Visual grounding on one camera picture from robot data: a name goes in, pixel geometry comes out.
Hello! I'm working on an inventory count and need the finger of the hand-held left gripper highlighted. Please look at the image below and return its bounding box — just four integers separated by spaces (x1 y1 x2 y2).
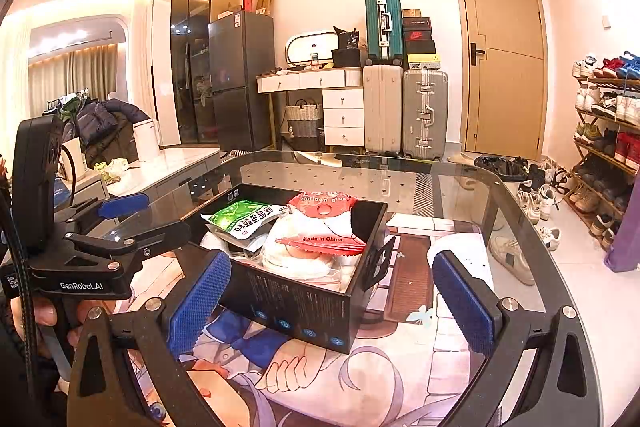
62 212 194 259
55 193 151 233

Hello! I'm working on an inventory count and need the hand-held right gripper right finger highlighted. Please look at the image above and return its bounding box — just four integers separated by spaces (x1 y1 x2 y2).
432 250 592 427

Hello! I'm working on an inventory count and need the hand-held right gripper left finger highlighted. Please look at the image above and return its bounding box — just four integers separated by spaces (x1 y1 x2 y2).
67 249 233 427

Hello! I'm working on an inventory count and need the white and grey packet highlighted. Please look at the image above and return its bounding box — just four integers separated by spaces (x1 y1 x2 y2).
202 229 271 260

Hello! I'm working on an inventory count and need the green snack packet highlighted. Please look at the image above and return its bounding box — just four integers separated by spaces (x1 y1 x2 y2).
201 201 287 240

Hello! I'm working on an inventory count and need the black cardboard box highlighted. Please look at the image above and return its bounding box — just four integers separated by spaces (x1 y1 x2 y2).
179 183 397 354

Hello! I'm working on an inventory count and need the red and white packet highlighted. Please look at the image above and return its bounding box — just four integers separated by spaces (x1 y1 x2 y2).
274 192 368 255

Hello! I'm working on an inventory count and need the person's left hand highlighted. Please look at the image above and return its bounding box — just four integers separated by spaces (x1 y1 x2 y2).
10 294 59 344

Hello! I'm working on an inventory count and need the green and white pack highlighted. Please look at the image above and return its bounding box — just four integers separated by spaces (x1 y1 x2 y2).
94 159 131 185

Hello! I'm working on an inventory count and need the white kettle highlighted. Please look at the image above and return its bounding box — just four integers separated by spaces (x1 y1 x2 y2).
57 139 87 182

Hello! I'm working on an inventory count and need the white marble counter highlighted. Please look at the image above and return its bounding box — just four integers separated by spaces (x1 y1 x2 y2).
60 147 222 202

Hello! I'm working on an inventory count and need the printed table mat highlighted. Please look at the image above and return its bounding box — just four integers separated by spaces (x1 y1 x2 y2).
107 212 506 427

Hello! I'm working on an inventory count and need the white sneaker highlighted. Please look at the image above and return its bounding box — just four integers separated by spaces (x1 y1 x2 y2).
489 234 536 286

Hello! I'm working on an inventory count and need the dark puffer jacket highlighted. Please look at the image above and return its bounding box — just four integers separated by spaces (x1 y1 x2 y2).
60 97 153 168

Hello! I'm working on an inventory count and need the beige curtain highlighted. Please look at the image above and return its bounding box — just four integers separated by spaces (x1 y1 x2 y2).
27 44 118 118

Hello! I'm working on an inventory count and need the pile of sneakers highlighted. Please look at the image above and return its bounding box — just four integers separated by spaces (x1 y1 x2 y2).
515 154 576 253

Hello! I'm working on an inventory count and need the black floor bag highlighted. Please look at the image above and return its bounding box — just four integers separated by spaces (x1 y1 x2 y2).
474 155 529 181

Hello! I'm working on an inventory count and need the purple bag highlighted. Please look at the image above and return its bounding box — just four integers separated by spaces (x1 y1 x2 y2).
603 202 640 273

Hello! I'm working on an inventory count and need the grey refrigerator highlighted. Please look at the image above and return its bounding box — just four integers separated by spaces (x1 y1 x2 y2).
207 11 276 152

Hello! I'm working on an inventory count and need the woven basket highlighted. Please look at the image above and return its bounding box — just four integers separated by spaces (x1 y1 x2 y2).
284 99 325 152

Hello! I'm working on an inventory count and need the dark glass cabinet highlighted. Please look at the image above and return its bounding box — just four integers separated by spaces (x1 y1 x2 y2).
170 0 241 146

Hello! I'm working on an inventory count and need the silver suitcase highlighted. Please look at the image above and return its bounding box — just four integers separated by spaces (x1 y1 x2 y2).
402 68 449 160

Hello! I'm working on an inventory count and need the wooden shoe rack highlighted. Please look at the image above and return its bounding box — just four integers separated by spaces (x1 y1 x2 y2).
570 74 640 238

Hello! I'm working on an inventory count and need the beige suitcase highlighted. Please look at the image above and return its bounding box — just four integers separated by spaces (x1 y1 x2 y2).
362 64 405 156

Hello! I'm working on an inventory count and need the white dressing table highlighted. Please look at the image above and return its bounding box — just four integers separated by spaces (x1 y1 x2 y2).
256 67 366 152

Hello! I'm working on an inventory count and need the shoe rack with shoes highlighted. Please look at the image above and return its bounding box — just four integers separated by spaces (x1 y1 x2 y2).
570 51 640 238

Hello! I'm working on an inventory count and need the oval mirror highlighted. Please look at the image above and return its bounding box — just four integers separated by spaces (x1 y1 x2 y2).
285 31 351 70

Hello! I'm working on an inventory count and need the wooden door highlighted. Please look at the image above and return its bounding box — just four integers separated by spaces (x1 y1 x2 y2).
448 0 548 162

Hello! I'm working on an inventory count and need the stack of shoe boxes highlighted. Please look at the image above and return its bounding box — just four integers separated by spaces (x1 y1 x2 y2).
401 9 442 70

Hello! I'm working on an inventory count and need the teal suitcase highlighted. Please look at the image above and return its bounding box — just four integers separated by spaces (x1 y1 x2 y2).
364 0 405 66

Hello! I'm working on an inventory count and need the black braided cable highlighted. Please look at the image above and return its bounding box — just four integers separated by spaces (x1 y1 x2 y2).
0 187 37 383

